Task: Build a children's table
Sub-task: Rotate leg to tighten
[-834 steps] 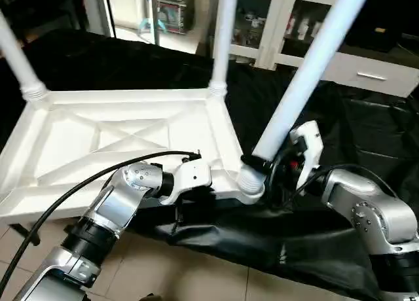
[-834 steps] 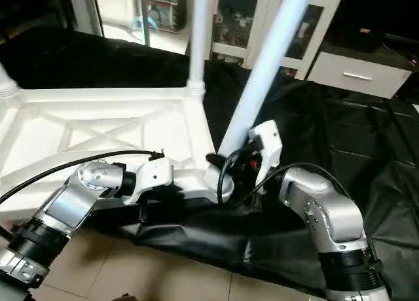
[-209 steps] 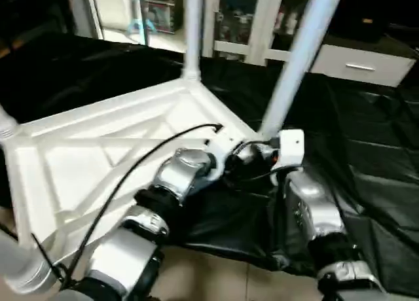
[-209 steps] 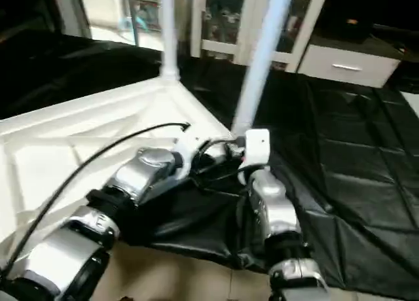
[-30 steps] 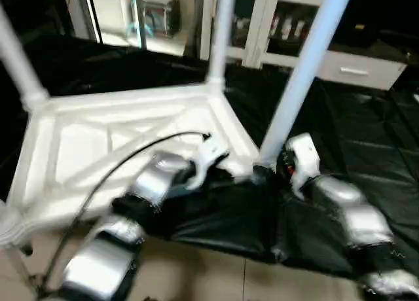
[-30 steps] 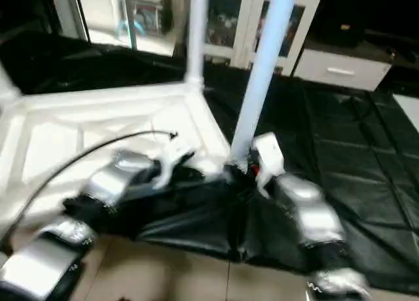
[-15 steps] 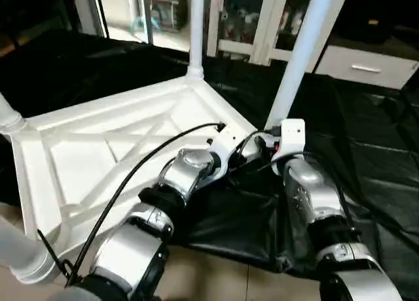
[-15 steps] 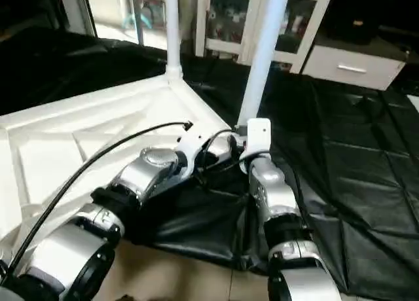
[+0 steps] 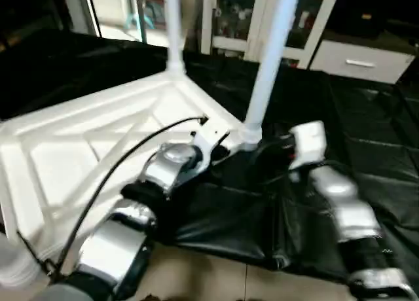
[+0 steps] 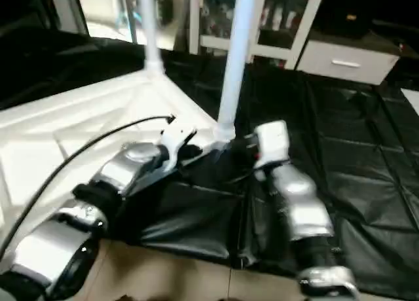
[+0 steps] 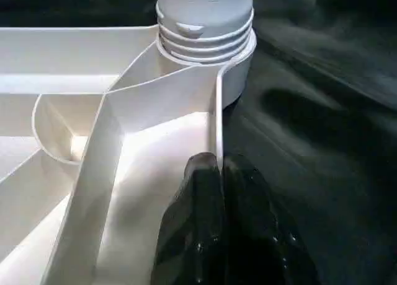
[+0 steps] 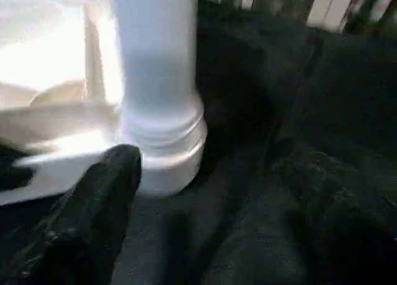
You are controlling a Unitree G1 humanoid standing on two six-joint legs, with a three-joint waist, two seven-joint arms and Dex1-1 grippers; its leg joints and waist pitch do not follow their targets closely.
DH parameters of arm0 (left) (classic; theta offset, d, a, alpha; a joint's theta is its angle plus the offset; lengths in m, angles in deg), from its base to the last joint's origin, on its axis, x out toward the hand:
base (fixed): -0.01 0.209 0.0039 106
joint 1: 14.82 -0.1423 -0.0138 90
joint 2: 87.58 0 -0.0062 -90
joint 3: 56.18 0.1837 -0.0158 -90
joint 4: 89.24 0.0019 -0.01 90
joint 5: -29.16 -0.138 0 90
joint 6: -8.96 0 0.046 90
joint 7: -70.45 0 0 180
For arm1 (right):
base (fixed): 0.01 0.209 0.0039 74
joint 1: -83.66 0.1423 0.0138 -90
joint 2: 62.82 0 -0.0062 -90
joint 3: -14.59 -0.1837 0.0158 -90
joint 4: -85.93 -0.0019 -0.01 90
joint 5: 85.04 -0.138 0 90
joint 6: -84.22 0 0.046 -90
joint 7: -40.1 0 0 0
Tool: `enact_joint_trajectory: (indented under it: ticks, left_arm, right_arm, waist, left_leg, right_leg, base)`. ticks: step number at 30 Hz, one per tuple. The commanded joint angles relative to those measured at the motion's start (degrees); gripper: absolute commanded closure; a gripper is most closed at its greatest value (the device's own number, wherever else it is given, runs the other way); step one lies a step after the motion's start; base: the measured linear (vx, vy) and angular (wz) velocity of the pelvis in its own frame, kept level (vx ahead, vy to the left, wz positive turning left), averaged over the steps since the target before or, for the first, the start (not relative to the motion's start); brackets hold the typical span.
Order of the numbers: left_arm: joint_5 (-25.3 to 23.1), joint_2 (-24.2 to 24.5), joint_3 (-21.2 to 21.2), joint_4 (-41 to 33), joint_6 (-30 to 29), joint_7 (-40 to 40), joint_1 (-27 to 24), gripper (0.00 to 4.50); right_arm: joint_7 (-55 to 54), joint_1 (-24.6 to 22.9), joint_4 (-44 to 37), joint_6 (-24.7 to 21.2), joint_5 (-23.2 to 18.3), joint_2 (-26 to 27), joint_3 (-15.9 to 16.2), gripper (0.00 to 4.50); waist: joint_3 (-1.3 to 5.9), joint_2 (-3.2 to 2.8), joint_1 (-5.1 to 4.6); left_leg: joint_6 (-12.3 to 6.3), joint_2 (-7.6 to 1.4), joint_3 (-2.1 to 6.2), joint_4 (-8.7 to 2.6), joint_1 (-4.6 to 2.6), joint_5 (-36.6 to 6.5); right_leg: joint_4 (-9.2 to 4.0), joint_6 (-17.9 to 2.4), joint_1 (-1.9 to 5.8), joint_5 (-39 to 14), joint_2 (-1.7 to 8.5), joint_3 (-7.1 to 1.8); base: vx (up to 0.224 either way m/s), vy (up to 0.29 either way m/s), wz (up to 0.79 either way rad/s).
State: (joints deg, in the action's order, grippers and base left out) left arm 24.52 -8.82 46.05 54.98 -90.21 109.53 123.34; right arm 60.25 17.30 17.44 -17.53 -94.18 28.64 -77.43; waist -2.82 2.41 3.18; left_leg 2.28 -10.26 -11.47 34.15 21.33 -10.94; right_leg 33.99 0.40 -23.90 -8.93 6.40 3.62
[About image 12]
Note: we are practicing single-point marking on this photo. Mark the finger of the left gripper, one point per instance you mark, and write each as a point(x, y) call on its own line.
point(13, 167)

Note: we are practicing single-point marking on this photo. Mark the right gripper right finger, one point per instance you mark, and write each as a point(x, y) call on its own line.
point(347, 223)

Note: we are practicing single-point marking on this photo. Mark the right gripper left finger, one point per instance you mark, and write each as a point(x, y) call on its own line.
point(74, 229)

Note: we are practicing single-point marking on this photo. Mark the white plastic table top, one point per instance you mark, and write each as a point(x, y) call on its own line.
point(43, 68)

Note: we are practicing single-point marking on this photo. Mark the white plastic table leg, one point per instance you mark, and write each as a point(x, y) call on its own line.
point(155, 49)

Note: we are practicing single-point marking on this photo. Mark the black work mat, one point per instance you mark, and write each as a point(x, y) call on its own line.
point(279, 142)

